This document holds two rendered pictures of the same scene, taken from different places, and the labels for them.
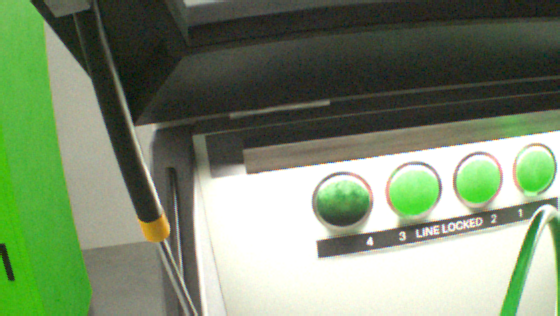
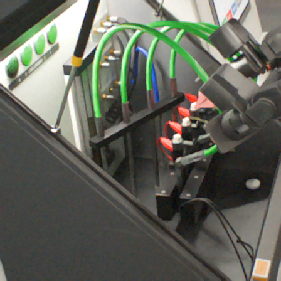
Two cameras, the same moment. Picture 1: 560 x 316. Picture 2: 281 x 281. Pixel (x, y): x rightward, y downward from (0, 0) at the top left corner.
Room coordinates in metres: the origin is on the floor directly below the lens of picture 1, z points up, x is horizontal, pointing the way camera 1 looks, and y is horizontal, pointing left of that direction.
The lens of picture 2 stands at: (0.38, 0.90, 1.84)
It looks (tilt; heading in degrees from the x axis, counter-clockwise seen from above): 32 degrees down; 289
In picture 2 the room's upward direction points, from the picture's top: 6 degrees counter-clockwise
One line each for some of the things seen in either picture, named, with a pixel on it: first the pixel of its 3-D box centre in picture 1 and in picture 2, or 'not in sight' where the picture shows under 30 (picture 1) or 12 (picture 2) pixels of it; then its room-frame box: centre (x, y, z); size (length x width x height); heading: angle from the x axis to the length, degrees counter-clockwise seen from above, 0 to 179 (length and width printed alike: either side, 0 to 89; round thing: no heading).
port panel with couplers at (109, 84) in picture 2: not in sight; (108, 57); (0.92, -0.48, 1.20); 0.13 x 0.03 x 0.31; 87
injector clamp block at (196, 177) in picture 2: not in sight; (193, 180); (0.67, -0.35, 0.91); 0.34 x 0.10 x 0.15; 87
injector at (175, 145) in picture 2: not in sight; (183, 176); (0.66, -0.23, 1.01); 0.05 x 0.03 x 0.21; 177
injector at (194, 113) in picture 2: not in sight; (199, 142); (0.65, -0.39, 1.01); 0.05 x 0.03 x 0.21; 177
